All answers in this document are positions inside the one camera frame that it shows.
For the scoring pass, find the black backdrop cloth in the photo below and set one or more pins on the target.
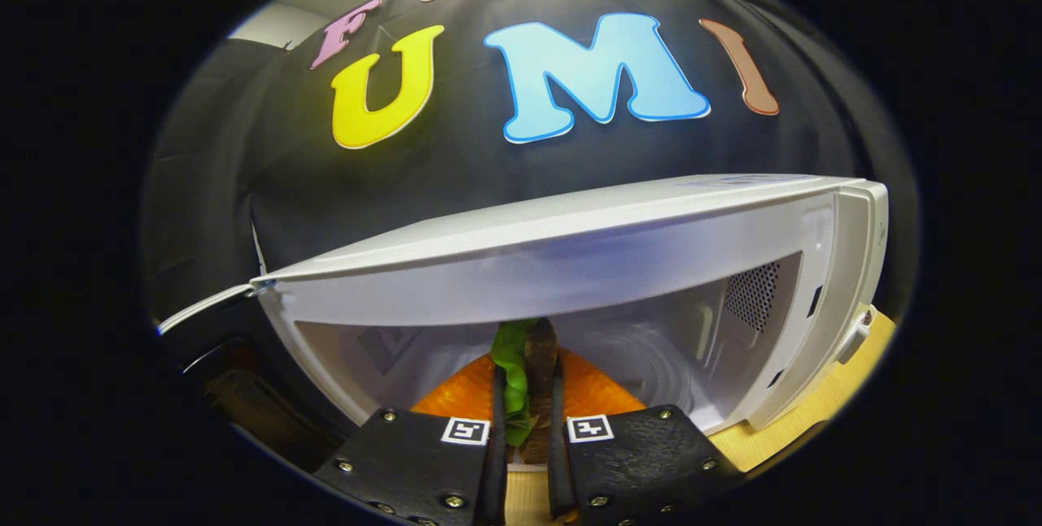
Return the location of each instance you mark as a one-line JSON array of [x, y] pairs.
[[456, 168]]

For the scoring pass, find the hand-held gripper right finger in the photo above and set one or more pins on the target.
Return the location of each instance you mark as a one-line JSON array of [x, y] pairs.
[[558, 477]]

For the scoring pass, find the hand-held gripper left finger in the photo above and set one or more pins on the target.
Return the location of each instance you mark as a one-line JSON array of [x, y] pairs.
[[492, 485]]

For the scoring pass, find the white microwave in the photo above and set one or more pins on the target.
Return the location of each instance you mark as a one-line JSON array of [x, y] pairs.
[[570, 265]]

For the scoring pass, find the lettuce sandwich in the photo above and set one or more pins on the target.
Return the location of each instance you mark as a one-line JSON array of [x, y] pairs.
[[514, 379]]

